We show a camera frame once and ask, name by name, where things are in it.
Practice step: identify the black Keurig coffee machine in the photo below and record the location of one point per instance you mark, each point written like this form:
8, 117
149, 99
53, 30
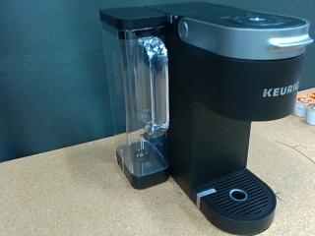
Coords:
216, 98

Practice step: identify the white coffee pod orange lid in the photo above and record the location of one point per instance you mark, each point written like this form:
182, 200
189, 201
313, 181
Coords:
311, 116
311, 95
300, 108

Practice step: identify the clear water tank black lid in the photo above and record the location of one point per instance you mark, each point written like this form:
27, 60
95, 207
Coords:
134, 19

